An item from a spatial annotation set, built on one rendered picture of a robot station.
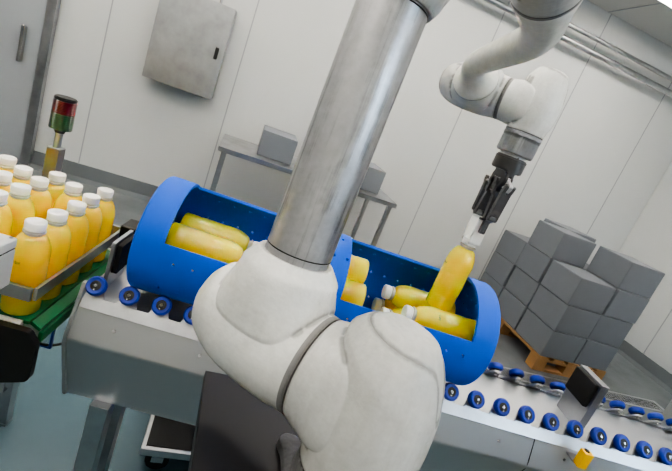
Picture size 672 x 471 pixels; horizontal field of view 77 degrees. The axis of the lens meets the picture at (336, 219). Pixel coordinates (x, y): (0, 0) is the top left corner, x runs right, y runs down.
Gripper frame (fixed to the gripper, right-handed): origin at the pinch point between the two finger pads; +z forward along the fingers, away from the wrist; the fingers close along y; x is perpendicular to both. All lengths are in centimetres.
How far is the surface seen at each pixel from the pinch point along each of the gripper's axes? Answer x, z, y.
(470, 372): -8.5, 31.0, -14.0
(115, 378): 72, 64, -11
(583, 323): -235, 78, 218
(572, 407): -52, 39, -1
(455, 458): -17, 57, -13
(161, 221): 71, 20, -12
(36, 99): 279, 76, 296
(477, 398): -15.7, 39.0, -11.1
